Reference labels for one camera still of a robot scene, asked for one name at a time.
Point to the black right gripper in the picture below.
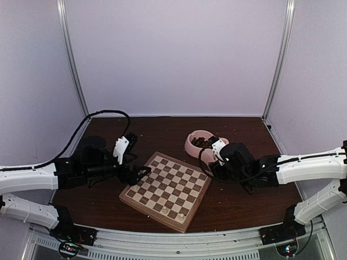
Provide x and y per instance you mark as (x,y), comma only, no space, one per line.
(217,173)

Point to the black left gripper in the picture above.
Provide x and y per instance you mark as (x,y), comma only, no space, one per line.
(132,179)

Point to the pink double bowl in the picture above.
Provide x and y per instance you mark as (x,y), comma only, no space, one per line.
(207,155)

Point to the white bishop piece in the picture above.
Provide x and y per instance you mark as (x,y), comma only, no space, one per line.
(164,210)

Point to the white rook piece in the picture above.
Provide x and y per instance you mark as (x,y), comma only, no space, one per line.
(181,216)

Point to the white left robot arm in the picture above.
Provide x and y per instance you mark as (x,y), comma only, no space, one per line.
(90,164)

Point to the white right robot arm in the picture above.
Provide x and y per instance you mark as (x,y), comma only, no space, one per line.
(278,170)

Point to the dark chess pieces pile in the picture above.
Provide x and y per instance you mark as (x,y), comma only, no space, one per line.
(200,142)

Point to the wooden chess board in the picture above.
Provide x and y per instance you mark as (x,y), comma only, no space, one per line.
(175,184)

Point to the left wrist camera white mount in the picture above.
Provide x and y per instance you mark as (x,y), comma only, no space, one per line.
(122,145)

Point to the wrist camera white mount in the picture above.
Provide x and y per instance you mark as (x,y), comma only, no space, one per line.
(122,145)
(216,144)

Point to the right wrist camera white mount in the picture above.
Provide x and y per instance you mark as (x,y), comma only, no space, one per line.
(216,144)

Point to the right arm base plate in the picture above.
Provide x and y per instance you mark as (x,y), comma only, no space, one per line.
(280,233)

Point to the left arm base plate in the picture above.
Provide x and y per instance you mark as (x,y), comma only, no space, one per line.
(77,234)

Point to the right aluminium frame post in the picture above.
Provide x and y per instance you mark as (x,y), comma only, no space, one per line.
(285,40)

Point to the aluminium frame post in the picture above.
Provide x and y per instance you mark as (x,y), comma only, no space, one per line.
(61,8)
(285,40)

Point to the front aluminium rail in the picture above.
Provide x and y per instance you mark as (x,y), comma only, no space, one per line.
(235,244)

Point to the left aluminium frame post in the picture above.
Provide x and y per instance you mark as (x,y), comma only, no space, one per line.
(61,8)

